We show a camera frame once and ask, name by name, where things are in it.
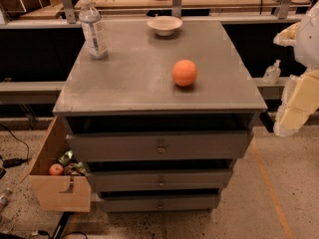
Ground grey bottom drawer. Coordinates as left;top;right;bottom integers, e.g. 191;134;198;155
99;194;221;213

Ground grey drawer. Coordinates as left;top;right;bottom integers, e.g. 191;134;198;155
66;130;253;161
99;194;221;213
87;169;233;192

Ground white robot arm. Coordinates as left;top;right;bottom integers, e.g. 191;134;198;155
273;2;319;136

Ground grey drawer cabinet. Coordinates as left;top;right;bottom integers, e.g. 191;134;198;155
53;18;266;200

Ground grey top drawer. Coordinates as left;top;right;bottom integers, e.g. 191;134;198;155
66;130;253;161

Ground grey middle drawer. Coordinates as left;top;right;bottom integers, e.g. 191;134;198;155
87;169;233;192

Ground orange ball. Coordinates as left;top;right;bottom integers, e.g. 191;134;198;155
171;60;197;87

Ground white ceramic bowl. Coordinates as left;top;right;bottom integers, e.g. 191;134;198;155
148;16;182;37

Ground green snack packets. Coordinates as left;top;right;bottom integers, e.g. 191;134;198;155
57;150;86;176

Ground clear plastic water bottle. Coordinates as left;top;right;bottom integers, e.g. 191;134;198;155
79;0;108;59

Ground clear sanitizer pump bottle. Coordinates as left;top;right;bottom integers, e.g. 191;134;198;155
262;60;281;85

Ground red apple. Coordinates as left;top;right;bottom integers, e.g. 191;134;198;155
49;163;64;176

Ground wooden box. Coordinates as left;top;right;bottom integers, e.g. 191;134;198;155
28;118;91;212

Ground black power adapter with cable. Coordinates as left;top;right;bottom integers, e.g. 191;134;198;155
0;123;31;168

